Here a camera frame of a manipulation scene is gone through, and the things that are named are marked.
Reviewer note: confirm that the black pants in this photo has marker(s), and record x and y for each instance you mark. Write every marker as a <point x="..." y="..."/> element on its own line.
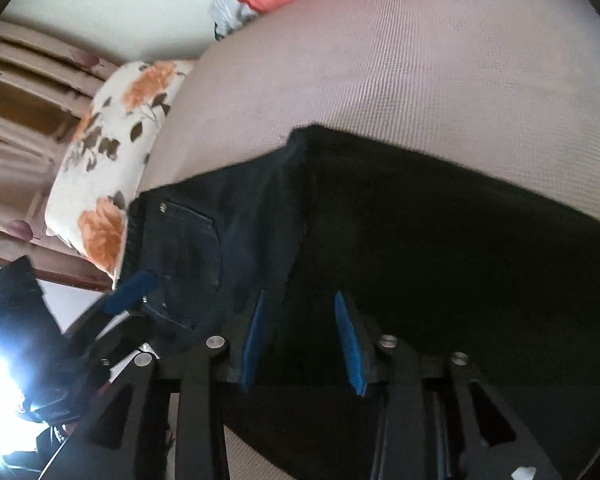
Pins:
<point x="430" y="270"/>

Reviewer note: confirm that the orange floral pillow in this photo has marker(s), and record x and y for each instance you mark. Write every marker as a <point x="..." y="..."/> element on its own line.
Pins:
<point x="115" y="160"/>

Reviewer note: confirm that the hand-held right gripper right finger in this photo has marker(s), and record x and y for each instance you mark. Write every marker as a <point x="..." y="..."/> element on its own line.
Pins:
<point x="350" y="347"/>

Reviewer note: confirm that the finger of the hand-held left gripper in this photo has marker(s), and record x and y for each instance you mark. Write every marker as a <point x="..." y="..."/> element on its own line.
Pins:
<point x="115" y="335"/>
<point x="130" y="291"/>

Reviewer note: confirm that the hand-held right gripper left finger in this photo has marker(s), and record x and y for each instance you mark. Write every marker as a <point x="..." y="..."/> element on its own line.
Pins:
<point x="252" y="342"/>

